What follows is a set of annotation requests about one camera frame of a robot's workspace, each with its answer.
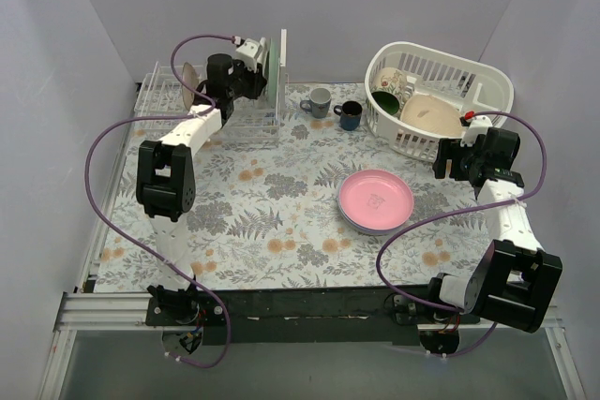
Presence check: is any floral tablecloth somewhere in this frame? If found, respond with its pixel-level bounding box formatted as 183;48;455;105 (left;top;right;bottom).
96;81;512;291

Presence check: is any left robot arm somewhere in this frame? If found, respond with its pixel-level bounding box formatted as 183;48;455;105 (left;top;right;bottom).
136;53;269;325

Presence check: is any white plate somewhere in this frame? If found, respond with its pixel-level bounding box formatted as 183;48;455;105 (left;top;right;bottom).
262;38;272;97

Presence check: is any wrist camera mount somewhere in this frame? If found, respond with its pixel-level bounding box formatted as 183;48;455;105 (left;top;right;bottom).
233;37;269;72
460;111;493;147

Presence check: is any white wire dish rack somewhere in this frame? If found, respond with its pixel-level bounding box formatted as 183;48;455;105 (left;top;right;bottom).
134;64;287;144

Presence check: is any blue plate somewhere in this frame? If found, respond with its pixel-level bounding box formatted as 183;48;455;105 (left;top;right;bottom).
345;220;402;236

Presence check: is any white plastic basket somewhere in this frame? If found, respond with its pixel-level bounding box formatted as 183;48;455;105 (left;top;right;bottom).
365;41;514;161

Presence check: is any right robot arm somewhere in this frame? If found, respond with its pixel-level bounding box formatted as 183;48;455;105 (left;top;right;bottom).
424;127;563;333

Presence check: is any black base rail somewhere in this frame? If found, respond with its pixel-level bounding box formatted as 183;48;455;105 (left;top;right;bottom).
145;286;453;346

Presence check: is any green plate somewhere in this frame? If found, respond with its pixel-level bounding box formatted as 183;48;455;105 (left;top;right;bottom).
266;38;280;109

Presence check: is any grey mug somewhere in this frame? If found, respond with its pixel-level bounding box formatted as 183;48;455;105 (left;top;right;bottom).
299;87;331;119

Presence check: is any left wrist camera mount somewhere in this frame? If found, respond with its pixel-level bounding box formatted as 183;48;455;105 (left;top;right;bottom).
233;37;269;72

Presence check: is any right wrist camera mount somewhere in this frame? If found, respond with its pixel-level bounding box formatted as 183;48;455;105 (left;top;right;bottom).
460;111;493;147

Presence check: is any cream leaf-shaped dish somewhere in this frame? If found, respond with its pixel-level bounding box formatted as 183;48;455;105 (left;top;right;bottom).
400;94;463;138

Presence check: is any floral mug green inside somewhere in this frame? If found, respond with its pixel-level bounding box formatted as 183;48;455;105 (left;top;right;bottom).
370;67;407;115

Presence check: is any pink plate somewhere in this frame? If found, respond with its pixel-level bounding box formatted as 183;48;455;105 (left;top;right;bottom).
337;170;414;232

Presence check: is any clear glass plate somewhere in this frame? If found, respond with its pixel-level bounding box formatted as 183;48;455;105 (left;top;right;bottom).
182;62;200;111

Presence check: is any dark blue mug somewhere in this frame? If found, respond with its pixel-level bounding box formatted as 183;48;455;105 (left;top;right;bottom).
334;100;363;131

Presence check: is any white cutting board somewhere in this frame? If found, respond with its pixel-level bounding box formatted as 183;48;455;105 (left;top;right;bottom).
279;28;288;69

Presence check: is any aluminium frame rail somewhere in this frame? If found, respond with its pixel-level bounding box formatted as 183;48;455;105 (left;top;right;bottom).
52;290;165;332

